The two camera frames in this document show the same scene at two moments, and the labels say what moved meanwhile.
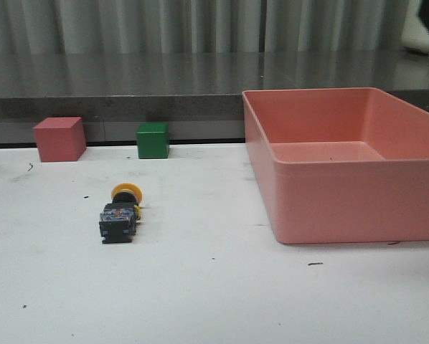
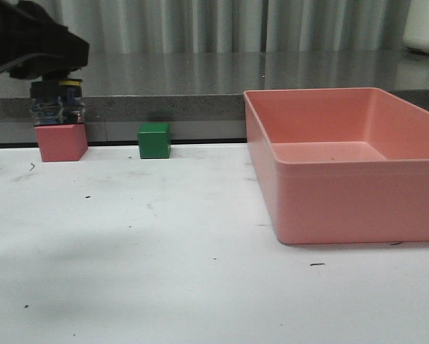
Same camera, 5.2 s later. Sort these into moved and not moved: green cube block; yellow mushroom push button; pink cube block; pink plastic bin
Moved: yellow mushroom push button
Not moved: green cube block; pink cube block; pink plastic bin
